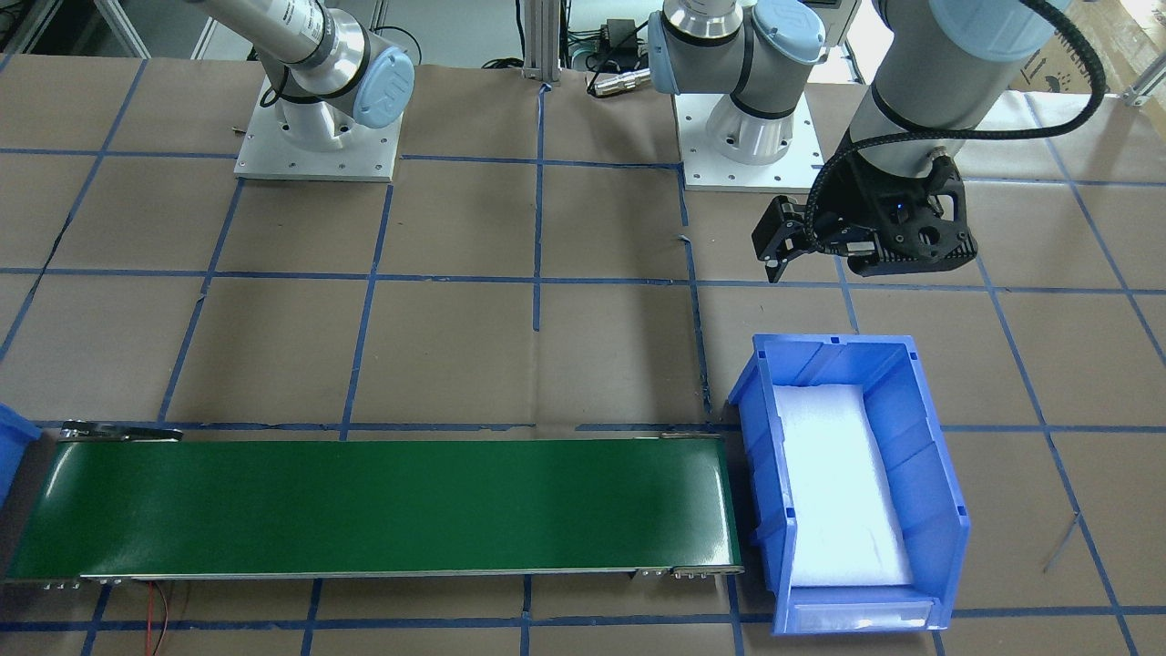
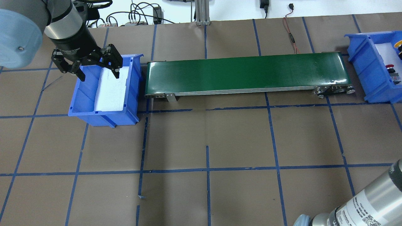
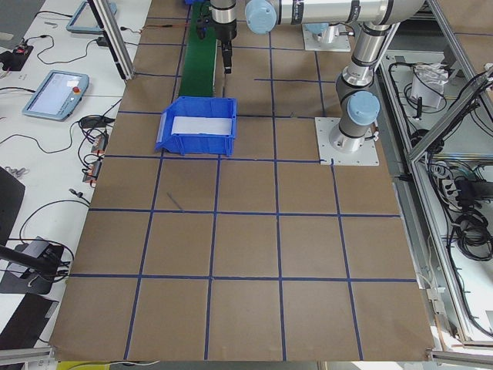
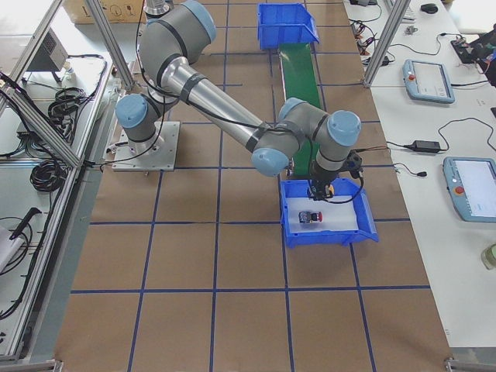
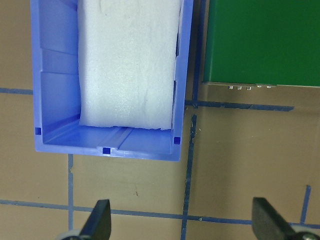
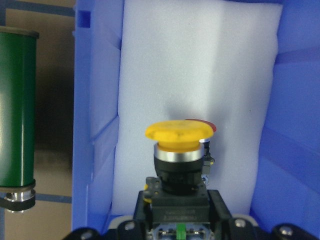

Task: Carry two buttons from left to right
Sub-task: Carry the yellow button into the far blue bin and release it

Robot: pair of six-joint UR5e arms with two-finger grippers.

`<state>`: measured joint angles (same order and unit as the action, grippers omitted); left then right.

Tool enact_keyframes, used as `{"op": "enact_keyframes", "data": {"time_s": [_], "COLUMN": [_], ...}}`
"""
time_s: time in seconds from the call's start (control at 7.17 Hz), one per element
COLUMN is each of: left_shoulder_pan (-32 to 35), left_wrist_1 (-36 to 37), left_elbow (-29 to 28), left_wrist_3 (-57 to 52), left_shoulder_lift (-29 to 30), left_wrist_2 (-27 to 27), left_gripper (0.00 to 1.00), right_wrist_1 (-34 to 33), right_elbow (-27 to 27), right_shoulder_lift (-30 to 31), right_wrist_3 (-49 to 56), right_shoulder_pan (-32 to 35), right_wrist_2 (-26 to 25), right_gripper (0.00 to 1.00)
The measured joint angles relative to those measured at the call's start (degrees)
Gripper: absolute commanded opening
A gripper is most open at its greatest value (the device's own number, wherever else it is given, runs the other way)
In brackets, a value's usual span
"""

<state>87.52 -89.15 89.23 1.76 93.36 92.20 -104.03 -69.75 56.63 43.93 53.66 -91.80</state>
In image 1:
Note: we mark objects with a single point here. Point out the green conveyor belt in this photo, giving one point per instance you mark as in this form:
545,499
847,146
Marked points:
157,510

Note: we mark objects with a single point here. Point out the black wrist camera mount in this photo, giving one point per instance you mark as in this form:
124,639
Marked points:
915,225

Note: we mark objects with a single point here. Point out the aluminium frame post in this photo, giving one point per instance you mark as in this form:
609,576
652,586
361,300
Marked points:
542,25

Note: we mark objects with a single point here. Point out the black power adapter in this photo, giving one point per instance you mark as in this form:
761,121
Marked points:
618,43

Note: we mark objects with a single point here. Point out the white foam in bin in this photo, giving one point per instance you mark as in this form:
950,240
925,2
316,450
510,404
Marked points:
848,529

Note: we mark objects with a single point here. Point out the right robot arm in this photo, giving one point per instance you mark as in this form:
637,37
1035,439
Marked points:
334,87

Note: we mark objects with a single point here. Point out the blue bin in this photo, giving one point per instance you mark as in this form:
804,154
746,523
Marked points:
17,433
930,506

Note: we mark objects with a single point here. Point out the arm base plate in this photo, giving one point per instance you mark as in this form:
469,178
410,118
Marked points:
751,146
293,142

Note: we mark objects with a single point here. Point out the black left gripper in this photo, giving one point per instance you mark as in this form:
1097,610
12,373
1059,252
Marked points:
862,202

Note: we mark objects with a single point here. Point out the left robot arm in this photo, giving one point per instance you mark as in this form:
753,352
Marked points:
948,63

